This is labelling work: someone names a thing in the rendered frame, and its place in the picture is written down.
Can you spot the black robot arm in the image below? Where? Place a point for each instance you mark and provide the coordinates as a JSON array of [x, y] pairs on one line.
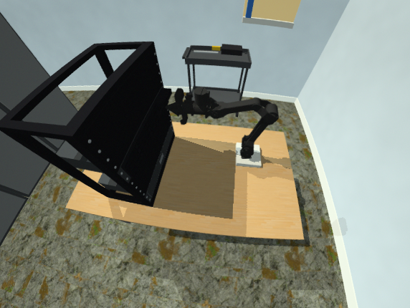
[[215, 109]]

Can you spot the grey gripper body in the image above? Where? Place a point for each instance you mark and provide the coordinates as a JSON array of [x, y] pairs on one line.
[[184, 107]]

